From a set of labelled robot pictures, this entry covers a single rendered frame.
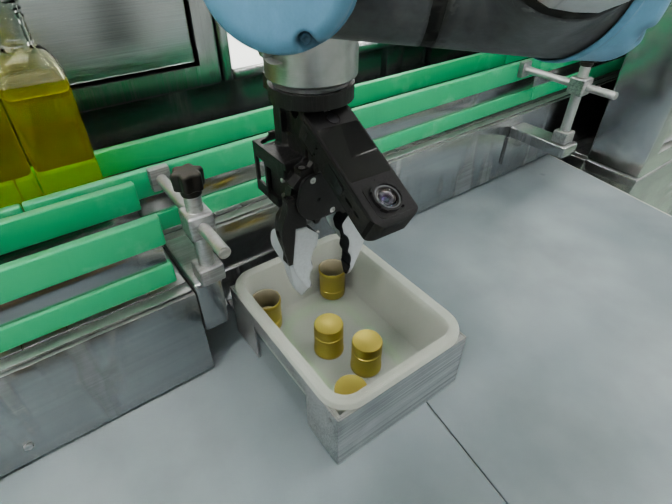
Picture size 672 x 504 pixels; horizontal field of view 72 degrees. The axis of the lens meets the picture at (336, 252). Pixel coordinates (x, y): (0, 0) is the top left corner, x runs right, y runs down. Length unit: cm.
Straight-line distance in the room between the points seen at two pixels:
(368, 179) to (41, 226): 32
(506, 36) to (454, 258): 51
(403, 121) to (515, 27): 49
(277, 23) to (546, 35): 12
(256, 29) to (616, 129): 92
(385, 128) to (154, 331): 43
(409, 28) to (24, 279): 36
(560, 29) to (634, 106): 82
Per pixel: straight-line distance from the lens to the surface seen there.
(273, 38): 23
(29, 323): 49
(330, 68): 36
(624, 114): 107
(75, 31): 66
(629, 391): 65
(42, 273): 46
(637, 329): 73
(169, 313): 50
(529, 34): 26
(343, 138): 37
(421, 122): 76
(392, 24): 25
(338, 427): 45
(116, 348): 51
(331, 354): 55
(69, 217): 52
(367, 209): 34
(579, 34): 27
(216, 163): 57
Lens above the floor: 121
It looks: 39 degrees down
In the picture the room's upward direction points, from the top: straight up
